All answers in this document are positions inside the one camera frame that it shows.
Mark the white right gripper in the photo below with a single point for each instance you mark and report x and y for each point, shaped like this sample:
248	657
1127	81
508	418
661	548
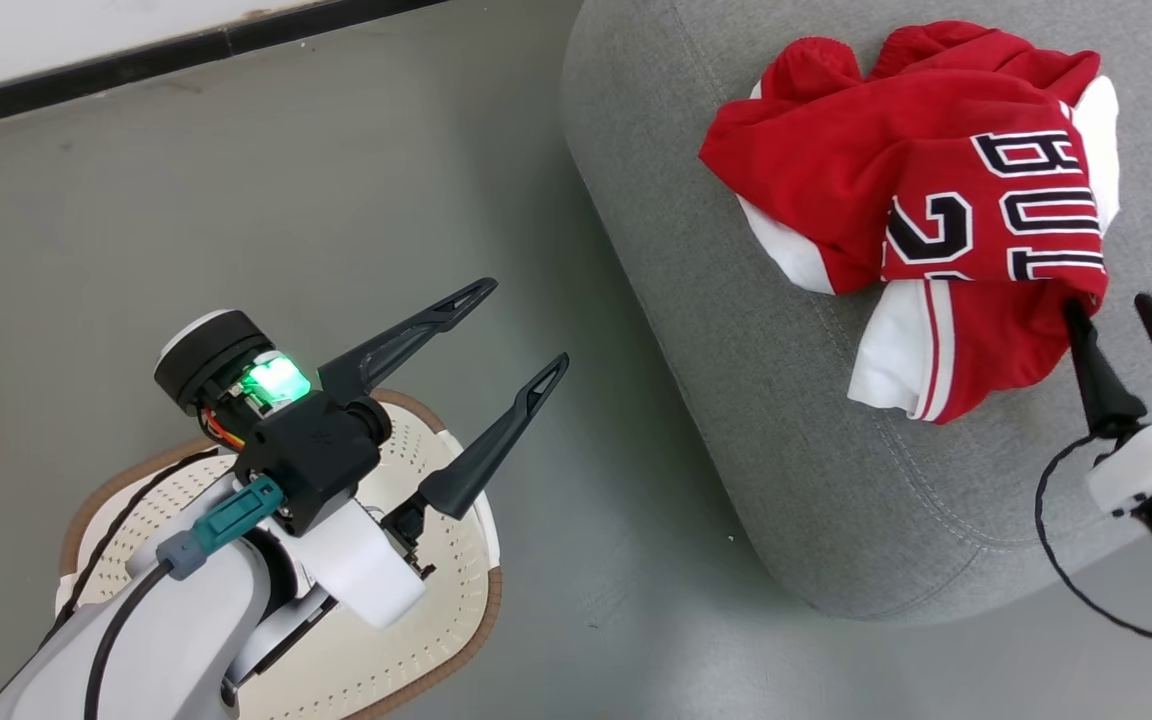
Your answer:
1151	460

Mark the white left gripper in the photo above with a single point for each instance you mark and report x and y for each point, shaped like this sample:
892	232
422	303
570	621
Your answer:
366	570

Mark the red shorts white panels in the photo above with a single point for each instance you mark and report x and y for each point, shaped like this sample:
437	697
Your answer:
996	340

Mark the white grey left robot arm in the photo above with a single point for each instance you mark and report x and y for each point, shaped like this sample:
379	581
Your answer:
166	640

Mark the grey fabric sofa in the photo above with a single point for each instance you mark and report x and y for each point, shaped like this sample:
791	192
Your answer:
736	400

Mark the white perforated laundry basket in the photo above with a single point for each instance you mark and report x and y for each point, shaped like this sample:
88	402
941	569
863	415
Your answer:
436	620

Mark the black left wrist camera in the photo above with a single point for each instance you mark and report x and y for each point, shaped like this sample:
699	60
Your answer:
316	450

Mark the black wall baseboard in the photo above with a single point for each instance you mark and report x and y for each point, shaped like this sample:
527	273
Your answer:
136	65

